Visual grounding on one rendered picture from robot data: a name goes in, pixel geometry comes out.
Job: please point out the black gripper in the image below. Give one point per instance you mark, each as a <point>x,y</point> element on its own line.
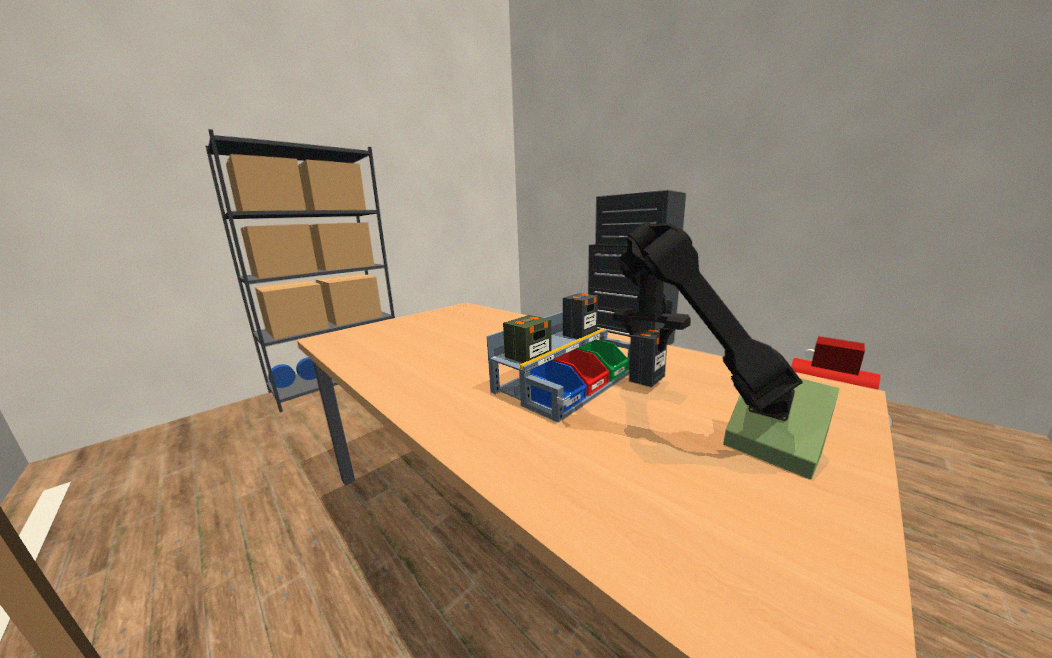
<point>650,305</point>

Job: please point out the blue bin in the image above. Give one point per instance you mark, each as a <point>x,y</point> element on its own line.
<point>560,374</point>

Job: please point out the green open bin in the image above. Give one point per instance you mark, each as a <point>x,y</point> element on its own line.
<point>613,356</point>

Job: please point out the grey metal bin rack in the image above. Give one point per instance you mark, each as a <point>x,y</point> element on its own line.
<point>521,389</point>

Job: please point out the red open bin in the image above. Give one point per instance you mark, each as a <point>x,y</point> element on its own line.
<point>586,365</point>

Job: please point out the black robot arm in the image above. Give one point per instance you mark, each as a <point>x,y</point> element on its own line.
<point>755,367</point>

